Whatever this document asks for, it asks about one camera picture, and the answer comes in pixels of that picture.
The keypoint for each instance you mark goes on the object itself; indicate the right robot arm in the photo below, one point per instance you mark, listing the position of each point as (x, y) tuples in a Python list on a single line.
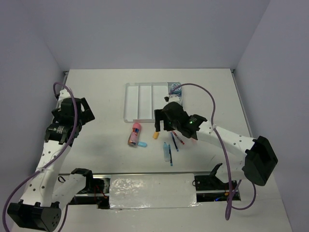
[(257, 158)]

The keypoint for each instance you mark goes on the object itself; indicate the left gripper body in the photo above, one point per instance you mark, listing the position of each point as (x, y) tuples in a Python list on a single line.
[(87, 115)]

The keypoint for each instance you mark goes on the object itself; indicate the white divided organizer tray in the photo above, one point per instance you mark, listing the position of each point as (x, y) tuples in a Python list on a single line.
[(141, 99)]

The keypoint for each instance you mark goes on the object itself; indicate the blue jar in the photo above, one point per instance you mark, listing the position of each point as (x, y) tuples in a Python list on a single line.
[(175, 98), (175, 87)]

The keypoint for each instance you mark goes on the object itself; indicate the dark blue pen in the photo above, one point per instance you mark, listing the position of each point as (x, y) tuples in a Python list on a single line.
[(174, 141)]

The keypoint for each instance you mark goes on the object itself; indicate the right camera mount white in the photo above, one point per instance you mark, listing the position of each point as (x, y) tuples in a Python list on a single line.
[(166, 98)]

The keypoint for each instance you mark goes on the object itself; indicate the pink tube of markers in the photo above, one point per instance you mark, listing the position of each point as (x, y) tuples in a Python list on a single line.
[(134, 135)]

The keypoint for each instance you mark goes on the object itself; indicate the blue highlighter cap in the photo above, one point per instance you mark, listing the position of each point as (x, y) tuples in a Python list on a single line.
[(142, 144)]

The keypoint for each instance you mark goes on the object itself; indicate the red pen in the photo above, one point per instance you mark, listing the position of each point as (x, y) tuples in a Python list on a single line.
[(175, 134)]

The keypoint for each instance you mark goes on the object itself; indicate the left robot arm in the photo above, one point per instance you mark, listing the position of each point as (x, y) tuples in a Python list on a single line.
[(41, 205)]

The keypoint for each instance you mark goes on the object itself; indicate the teal pen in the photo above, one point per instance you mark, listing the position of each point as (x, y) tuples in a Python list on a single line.
[(170, 155)]

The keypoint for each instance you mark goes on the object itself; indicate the orange highlighter cap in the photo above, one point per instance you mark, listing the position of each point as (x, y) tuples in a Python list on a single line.
[(156, 135)]

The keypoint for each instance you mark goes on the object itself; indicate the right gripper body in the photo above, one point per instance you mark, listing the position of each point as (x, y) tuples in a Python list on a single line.
[(161, 115)]

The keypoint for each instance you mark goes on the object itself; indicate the blue highlighter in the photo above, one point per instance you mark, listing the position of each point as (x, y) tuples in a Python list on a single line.
[(166, 152)]

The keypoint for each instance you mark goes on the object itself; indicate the silver foil tape patch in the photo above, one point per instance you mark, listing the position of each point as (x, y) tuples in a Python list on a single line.
[(152, 191)]

